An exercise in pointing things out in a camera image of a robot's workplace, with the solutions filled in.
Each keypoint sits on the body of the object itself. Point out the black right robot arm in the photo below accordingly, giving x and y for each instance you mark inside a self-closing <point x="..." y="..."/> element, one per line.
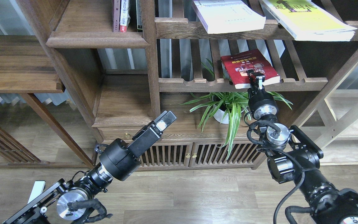
<point x="293" y="156"/>

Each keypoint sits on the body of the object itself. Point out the white plant pot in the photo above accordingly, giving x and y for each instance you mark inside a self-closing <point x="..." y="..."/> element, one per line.
<point x="222" y="116"/>

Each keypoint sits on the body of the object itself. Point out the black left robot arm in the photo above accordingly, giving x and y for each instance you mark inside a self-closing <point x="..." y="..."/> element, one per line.
<point x="76" y="200"/>

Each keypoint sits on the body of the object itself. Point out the dark wooden bookshelf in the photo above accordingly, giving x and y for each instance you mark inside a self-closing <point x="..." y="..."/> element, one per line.
<point x="121" y="81"/>

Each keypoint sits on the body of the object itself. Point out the yellow green book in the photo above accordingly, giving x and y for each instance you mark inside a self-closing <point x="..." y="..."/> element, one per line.
<point x="306" y="21"/>

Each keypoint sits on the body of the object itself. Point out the spider plant leaves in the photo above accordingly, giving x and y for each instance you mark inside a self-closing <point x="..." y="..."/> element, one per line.
<point x="235" y="102"/>

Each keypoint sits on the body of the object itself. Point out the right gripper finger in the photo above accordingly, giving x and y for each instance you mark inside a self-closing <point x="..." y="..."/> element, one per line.
<point x="256" y="80"/>

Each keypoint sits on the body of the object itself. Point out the dark upright book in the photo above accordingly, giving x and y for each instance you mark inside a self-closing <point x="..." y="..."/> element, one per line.
<point x="139" y="23"/>

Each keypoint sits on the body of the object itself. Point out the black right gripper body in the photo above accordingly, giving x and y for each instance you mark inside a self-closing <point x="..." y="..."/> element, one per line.
<point x="262" y="104"/>

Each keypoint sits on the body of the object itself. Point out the red white upright book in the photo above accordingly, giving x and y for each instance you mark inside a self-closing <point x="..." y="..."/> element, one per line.
<point x="124" y="15"/>

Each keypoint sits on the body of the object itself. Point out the dark wooden side shelf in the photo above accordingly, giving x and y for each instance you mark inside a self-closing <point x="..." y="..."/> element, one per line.
<point x="25" y="69"/>

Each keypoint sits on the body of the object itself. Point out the light wooden shelf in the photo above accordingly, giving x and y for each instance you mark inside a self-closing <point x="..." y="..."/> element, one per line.
<point x="333" y="124"/>

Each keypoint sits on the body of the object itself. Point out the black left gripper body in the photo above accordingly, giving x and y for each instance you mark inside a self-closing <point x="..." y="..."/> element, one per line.
<point x="121" y="159"/>

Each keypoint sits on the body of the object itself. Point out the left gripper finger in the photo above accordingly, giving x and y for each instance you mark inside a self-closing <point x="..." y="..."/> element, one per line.
<point x="165" y="119"/>

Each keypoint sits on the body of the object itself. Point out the white table leg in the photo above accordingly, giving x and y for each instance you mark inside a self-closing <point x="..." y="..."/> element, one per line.
<point x="38" y="188"/>

